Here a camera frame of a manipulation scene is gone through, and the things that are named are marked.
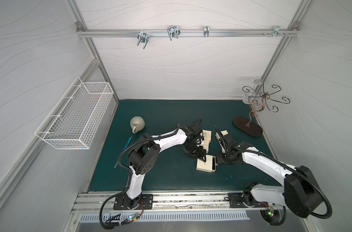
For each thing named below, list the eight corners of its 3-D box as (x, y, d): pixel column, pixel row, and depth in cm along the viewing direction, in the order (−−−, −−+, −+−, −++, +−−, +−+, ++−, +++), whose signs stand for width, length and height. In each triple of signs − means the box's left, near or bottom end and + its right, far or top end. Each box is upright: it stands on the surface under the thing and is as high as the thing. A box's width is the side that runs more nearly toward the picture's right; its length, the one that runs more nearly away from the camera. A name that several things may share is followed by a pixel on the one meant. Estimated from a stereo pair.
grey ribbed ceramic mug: (130, 135, 101) (127, 130, 96) (134, 121, 109) (131, 115, 104) (142, 135, 101) (140, 130, 96) (145, 121, 109) (143, 115, 104)
